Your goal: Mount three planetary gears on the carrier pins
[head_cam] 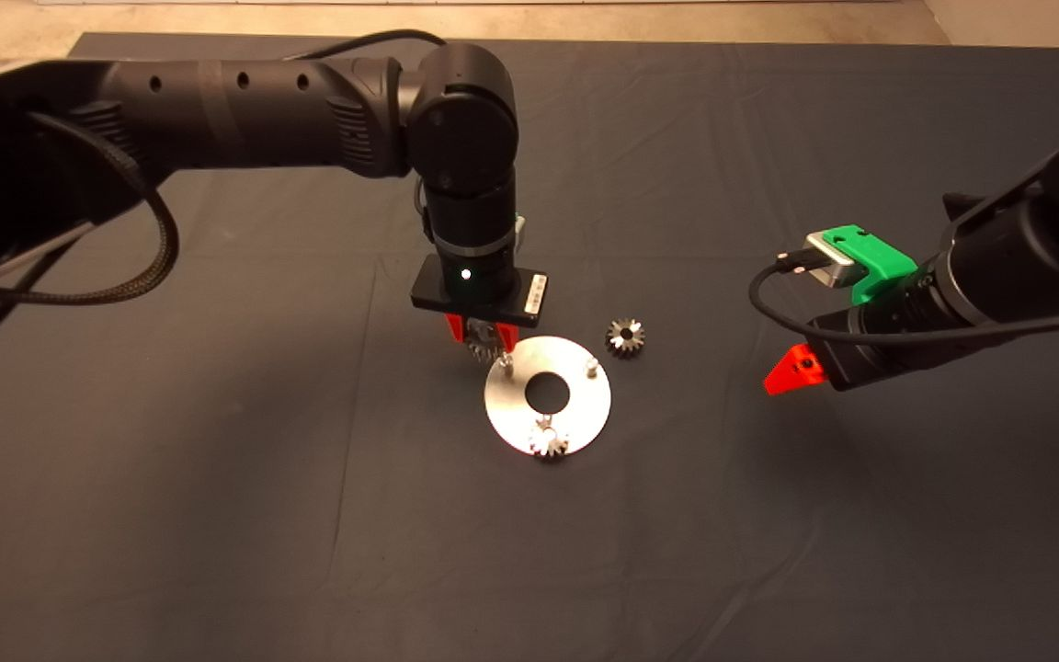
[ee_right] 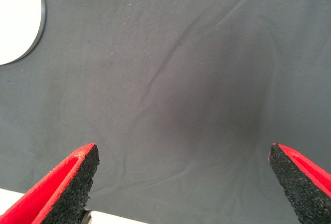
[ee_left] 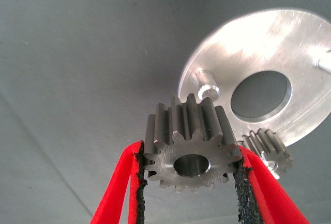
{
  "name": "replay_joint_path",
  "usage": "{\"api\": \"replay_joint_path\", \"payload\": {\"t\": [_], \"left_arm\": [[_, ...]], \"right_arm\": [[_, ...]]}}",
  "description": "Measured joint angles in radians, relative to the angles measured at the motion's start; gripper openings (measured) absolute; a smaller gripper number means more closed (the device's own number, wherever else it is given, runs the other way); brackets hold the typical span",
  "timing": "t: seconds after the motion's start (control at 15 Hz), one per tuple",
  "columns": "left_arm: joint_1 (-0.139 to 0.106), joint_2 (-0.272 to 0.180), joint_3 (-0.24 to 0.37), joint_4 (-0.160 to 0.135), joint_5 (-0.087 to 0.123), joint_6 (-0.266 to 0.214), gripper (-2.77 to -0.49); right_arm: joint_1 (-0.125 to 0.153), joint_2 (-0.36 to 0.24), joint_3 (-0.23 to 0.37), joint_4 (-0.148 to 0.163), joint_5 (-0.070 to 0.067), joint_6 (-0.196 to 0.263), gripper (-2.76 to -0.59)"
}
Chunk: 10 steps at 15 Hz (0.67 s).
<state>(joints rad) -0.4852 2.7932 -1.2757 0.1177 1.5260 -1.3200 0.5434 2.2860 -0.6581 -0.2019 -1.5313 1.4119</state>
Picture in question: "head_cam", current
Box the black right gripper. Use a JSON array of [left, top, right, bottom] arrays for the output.
[[763, 267, 972, 397]]

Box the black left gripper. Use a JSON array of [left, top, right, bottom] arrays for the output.
[[410, 255, 549, 357]]

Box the round metal carrier plate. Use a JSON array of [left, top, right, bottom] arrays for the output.
[[484, 337, 613, 458]]

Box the dark grey table cloth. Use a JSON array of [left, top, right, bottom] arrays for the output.
[[0, 32, 1059, 662]]

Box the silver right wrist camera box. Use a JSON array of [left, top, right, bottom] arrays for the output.
[[801, 232, 861, 291]]

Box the green right camera mount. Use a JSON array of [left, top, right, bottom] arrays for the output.
[[822, 224, 918, 306]]

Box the smooth black left camera cable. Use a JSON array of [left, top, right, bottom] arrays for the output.
[[286, 29, 448, 62]]

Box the braided black left arm cable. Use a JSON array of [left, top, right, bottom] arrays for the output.
[[0, 108, 181, 307]]

